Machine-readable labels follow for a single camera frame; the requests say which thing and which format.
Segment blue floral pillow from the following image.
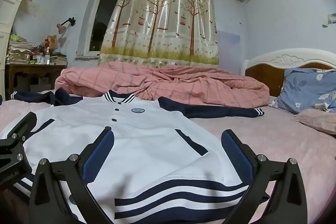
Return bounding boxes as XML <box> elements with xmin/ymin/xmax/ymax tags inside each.
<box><xmin>269</xmin><ymin>68</ymin><xmax>336</xmax><ymax>115</ymax></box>

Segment tree print curtain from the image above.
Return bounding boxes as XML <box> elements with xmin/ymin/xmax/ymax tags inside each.
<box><xmin>98</xmin><ymin>0</ymin><xmax>220</xmax><ymax>67</ymax></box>

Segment white and wooden headboard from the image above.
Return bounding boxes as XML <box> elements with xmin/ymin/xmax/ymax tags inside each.
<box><xmin>241</xmin><ymin>48</ymin><xmax>336</xmax><ymax>97</ymax></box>

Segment pink plaid blanket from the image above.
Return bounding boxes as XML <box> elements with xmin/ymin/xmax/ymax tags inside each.
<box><xmin>55</xmin><ymin>61</ymin><xmax>270</xmax><ymax>108</ymax></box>

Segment stack of books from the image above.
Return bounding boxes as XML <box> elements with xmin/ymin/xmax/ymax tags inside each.
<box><xmin>50</xmin><ymin>55</ymin><xmax>67</xmax><ymax>65</ymax></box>

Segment wall lamp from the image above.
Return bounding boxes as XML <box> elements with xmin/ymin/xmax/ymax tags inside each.
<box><xmin>56</xmin><ymin>17</ymin><xmax>76</xmax><ymax>35</ymax></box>

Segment curled wall picture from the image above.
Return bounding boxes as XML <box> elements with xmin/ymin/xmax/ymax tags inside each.
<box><xmin>322</xmin><ymin>13</ymin><xmax>336</xmax><ymax>28</ymax></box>

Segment pink pillow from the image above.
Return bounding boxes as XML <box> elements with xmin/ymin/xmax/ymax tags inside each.
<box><xmin>293</xmin><ymin>108</ymin><xmax>336</xmax><ymax>142</ymax></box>

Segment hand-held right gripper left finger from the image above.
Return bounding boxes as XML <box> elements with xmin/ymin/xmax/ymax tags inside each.
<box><xmin>28</xmin><ymin>126</ymin><xmax>116</xmax><ymax>224</ymax></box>

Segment orange snack packet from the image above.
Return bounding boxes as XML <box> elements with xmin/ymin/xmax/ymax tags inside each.
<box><xmin>47</xmin><ymin>35</ymin><xmax>58</xmax><ymax>50</ymax></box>

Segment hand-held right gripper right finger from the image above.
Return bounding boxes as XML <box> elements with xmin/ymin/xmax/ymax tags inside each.
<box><xmin>221</xmin><ymin>129</ymin><xmax>308</xmax><ymax>224</ymax></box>

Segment white framed window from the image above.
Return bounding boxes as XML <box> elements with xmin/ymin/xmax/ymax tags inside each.
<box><xmin>83</xmin><ymin>0</ymin><xmax>132</xmax><ymax>57</ymax></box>

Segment white and navy jacket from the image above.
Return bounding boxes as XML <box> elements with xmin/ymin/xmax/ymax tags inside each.
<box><xmin>10</xmin><ymin>88</ymin><xmax>265</xmax><ymax>224</ymax></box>

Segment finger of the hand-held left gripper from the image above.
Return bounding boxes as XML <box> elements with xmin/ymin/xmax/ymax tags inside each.
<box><xmin>0</xmin><ymin>112</ymin><xmax>37</xmax><ymax>148</ymax></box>

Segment stack of papers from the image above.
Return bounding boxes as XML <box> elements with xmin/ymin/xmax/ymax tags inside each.
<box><xmin>7</xmin><ymin>40</ymin><xmax>33</xmax><ymax>65</ymax></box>

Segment wooden desk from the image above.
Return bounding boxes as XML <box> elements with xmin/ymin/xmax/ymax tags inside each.
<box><xmin>5</xmin><ymin>64</ymin><xmax>67</xmax><ymax>101</ymax></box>

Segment white cabinet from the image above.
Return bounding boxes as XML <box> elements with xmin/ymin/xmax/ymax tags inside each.
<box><xmin>0</xmin><ymin>0</ymin><xmax>22</xmax><ymax>67</ymax></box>

